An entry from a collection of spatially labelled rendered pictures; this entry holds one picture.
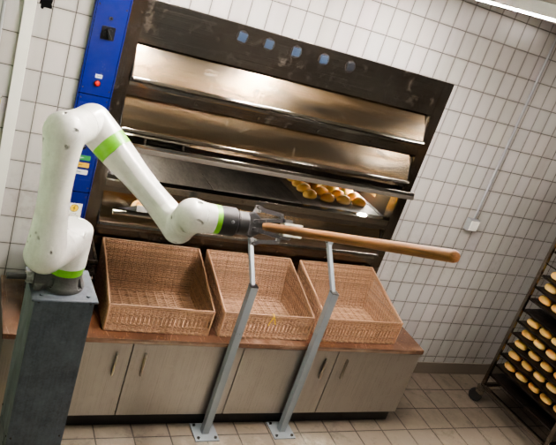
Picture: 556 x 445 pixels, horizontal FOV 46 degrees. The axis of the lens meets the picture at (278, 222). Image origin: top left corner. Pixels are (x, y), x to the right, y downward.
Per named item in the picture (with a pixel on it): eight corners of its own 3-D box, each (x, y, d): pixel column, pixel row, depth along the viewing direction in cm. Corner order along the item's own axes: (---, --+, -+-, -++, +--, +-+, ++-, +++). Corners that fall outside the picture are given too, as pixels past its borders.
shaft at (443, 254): (461, 264, 147) (463, 251, 147) (451, 262, 145) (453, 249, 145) (203, 220, 300) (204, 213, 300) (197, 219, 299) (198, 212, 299)
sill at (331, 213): (103, 180, 344) (104, 173, 343) (382, 222, 426) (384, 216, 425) (104, 184, 339) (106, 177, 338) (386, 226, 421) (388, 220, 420)
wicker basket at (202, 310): (90, 279, 360) (101, 235, 350) (188, 288, 384) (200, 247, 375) (101, 331, 319) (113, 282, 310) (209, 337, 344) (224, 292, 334)
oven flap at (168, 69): (130, 80, 319) (136, 39, 318) (419, 144, 401) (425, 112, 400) (132, 79, 315) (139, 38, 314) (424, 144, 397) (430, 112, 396)
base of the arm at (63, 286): (6, 292, 215) (9, 276, 213) (3, 269, 227) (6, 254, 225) (86, 296, 228) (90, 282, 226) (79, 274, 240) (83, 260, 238)
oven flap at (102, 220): (97, 223, 346) (102, 185, 345) (374, 256, 428) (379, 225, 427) (99, 224, 342) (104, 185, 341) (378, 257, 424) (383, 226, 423)
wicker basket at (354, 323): (284, 296, 413) (298, 258, 404) (357, 301, 440) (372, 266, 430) (317, 342, 374) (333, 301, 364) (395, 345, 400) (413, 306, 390)
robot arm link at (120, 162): (108, 154, 203) (135, 136, 209) (99, 167, 212) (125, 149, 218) (183, 245, 206) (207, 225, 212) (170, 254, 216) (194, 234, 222)
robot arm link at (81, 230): (33, 271, 220) (43, 221, 214) (58, 255, 235) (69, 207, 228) (68, 286, 219) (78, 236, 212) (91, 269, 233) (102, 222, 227)
